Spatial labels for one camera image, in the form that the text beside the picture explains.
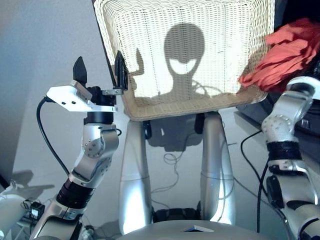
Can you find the orange red garment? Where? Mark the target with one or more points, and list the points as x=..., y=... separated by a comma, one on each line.
x=287, y=60

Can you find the pale woven laundry basket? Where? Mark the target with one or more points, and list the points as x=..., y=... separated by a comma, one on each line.
x=175, y=107

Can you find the silver robot leg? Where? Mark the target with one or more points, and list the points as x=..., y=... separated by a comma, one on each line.
x=135, y=192
x=216, y=175

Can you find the small black box device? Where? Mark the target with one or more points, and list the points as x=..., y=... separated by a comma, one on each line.
x=35, y=211

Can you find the black robot waist block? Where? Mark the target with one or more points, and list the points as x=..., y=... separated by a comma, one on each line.
x=176, y=214

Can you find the white rounded floor object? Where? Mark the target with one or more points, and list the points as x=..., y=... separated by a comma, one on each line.
x=10, y=212

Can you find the silver robot torso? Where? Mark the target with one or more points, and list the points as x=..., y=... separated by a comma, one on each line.
x=195, y=232

